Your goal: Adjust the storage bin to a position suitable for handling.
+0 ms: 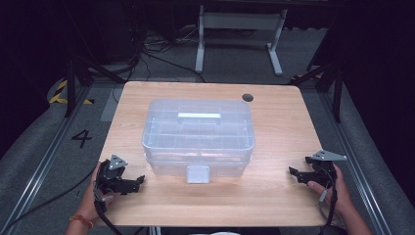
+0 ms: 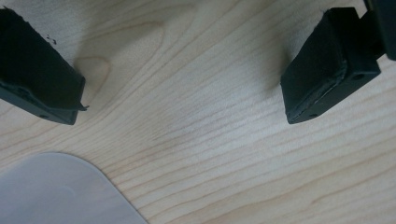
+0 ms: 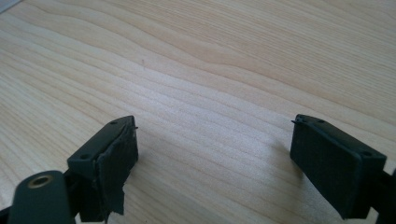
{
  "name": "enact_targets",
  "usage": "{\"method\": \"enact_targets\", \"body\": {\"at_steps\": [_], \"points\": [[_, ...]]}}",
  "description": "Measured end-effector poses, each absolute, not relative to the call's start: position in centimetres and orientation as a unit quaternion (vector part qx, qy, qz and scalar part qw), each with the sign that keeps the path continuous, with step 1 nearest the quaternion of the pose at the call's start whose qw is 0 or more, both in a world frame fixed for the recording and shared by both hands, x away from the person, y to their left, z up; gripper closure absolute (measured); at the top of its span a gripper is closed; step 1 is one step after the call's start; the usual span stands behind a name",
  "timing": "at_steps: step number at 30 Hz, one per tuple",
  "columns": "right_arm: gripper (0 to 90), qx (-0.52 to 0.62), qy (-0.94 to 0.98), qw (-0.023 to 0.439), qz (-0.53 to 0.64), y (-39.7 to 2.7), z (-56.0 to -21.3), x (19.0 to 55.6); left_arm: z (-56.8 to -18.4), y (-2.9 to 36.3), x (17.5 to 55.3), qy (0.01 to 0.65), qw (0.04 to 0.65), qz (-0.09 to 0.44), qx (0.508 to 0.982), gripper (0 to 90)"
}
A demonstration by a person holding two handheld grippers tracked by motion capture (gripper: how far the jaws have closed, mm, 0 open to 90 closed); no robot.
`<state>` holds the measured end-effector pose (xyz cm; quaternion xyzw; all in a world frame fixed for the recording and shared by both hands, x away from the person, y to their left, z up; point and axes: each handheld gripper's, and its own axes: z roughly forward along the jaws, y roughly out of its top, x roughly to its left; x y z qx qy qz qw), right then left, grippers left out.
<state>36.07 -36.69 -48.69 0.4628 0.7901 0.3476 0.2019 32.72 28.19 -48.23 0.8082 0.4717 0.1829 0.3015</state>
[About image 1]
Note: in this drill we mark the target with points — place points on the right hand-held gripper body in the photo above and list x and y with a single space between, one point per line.
323 171

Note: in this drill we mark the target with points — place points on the black tripod stand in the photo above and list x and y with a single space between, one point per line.
337 98
70 88

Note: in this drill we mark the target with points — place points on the person's left hand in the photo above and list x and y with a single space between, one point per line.
88 202

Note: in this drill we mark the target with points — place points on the person's right hand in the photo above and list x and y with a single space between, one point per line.
342 196

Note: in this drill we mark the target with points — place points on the yellow black floor tape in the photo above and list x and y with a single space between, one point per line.
58 94

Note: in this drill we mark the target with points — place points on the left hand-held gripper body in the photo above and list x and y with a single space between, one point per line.
111 174

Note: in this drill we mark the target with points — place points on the dark round table grommet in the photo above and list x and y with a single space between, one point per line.
248 97

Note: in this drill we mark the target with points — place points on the white metal stand frame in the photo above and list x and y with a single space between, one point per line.
239 21

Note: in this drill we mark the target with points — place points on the clear plastic storage box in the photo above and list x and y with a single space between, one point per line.
198 137

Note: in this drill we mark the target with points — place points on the aluminium floor rail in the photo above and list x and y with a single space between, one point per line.
49 156
355 163

